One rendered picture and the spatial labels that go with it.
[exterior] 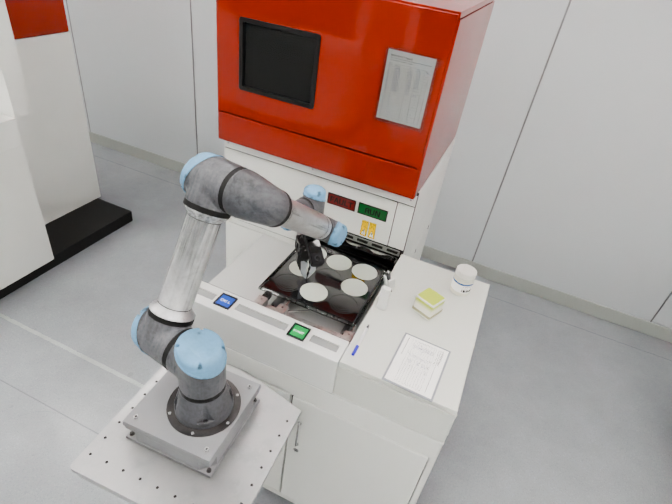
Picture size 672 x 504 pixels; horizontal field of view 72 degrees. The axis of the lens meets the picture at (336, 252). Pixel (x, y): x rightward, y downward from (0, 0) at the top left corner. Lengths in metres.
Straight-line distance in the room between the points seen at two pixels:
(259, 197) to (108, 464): 0.76
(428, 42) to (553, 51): 1.59
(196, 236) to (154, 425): 0.49
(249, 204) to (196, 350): 0.37
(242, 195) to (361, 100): 0.68
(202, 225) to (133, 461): 0.62
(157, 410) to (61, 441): 1.17
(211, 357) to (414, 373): 0.57
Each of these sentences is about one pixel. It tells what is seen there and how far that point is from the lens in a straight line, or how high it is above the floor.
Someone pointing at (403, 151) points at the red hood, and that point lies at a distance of 1.59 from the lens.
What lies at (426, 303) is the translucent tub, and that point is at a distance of 1.52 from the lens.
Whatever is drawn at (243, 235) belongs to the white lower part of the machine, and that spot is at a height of 0.77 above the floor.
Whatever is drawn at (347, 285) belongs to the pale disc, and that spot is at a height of 0.90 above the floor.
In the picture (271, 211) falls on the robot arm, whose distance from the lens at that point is 1.07.
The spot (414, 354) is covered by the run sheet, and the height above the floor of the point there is 0.97.
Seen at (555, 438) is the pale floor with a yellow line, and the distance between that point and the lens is 2.77.
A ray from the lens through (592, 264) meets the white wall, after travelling 3.47.
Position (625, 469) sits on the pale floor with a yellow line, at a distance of 2.87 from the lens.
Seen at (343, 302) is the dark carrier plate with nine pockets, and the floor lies 0.90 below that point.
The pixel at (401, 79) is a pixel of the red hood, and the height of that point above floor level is 1.61.
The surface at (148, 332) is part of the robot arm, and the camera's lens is 1.24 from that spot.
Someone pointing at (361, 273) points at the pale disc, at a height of 0.90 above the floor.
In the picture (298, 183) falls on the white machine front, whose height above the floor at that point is 1.12.
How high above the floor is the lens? 1.98
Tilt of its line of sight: 35 degrees down
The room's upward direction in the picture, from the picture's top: 9 degrees clockwise
